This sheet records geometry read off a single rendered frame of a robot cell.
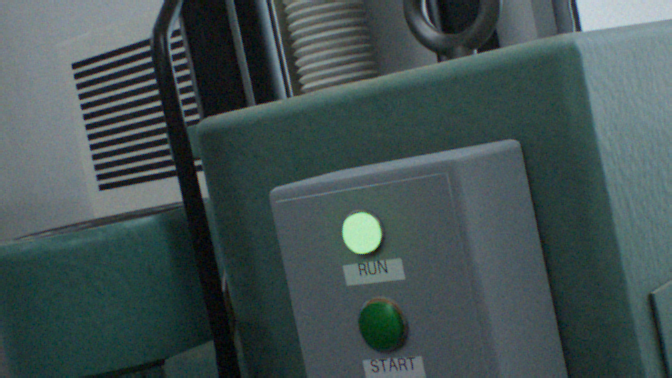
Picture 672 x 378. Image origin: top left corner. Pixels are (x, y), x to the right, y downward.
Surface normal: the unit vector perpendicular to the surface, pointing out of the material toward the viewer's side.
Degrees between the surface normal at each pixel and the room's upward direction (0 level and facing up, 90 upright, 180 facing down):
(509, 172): 90
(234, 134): 90
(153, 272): 90
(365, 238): 92
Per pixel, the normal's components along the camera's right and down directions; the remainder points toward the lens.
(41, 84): -0.68, 0.18
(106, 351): -0.03, 0.06
